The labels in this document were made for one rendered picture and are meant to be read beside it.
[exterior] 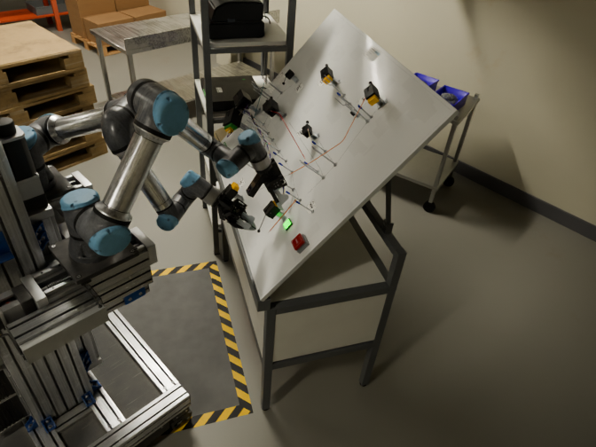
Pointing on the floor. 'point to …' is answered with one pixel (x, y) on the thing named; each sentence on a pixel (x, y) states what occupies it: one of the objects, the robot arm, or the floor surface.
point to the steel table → (134, 40)
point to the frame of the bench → (315, 307)
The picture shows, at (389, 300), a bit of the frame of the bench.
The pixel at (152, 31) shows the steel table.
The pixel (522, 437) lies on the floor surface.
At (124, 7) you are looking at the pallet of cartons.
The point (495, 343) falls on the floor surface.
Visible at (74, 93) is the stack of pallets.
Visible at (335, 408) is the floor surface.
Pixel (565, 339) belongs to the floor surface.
